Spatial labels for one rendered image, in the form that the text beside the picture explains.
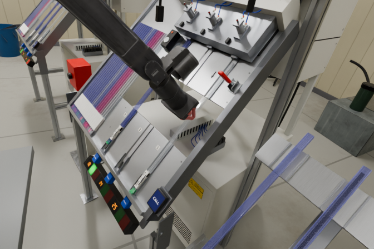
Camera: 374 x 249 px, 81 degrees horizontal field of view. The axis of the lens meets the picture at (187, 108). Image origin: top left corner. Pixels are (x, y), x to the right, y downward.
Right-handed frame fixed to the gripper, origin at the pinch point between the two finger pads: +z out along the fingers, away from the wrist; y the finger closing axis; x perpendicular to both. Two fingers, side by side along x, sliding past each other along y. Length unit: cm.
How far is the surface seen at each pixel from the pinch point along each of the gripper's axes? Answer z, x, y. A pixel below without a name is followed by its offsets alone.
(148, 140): 2.0, 14.8, 8.0
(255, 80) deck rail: -1.1, -19.3, -9.9
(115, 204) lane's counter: 5.0, 36.6, 3.3
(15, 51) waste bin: 52, 72, 351
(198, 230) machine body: 55, 34, -7
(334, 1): 6, -61, -10
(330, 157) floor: 190, -73, -20
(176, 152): 1.8, 11.2, -3.5
